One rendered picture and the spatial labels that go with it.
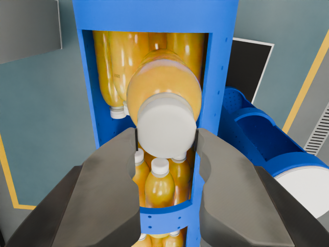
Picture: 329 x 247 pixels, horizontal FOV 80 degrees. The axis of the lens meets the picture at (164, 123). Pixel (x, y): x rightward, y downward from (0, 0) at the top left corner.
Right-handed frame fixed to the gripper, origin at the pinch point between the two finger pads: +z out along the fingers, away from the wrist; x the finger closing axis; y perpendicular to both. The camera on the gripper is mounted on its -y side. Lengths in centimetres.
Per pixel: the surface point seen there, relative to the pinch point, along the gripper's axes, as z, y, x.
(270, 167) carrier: 40, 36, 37
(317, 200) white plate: 35, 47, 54
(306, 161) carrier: 38, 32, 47
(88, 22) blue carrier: 20.1, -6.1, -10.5
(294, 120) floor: 139, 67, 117
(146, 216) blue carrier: 16.3, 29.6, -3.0
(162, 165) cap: 22.2, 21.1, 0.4
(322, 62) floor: 139, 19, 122
